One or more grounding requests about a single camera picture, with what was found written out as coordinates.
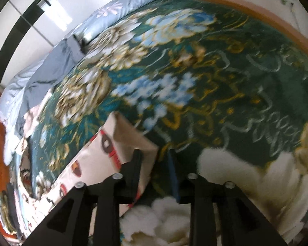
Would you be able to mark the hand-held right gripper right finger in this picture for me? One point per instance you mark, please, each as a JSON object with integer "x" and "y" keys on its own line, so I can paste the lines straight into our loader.
{"x": 173, "y": 176}

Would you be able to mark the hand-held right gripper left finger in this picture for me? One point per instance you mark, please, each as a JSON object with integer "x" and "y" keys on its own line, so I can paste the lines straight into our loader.
{"x": 135, "y": 169}

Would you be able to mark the cream printed garment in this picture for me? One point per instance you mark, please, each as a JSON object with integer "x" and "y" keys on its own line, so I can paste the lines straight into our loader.
{"x": 124, "y": 138}

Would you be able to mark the pile of patterned clothes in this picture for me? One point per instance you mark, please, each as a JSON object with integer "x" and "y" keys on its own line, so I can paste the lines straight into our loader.
{"x": 5, "y": 210}

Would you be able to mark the green floral blanket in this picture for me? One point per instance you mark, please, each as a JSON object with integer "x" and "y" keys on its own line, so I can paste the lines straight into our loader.
{"x": 220, "y": 82}

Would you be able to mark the grey cloth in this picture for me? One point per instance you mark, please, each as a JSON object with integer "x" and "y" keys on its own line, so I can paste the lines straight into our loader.
{"x": 64, "y": 53}

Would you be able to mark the dark shiny object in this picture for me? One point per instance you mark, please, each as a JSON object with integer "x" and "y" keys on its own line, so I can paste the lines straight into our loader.
{"x": 80, "y": 40}

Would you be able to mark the light blue duvet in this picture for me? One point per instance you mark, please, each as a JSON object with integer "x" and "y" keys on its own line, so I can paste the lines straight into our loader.
{"x": 23, "y": 79}

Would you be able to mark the white wardrobe with black stripe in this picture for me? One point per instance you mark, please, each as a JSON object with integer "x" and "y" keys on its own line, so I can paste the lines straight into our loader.
{"x": 23, "y": 23}

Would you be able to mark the wooden bed frame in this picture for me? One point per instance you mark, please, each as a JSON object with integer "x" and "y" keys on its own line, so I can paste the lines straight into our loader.
{"x": 246, "y": 6}

